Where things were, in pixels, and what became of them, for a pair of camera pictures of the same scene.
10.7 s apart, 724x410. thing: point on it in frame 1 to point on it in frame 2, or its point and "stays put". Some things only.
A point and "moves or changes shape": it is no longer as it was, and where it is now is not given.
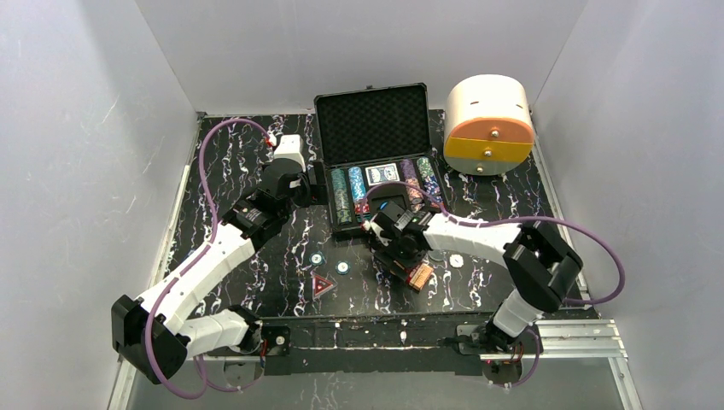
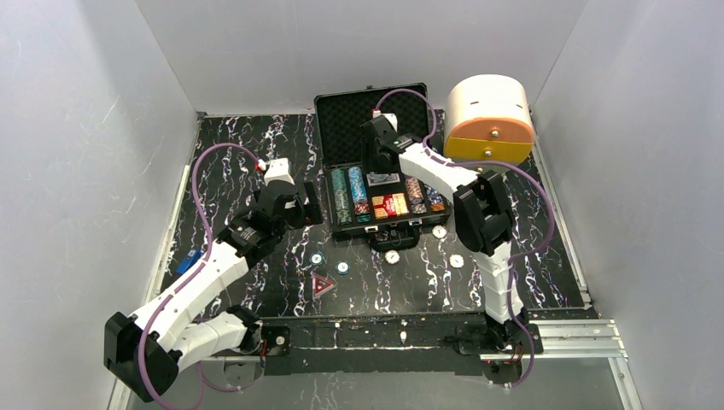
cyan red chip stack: x=358 y=189 stays put
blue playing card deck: x=385 y=173 stays put
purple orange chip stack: x=415 y=195 stays put
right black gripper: x=397 y=266 to x=372 y=143
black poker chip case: x=376 y=137 stays put
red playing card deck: x=418 y=276 moves or changes shape
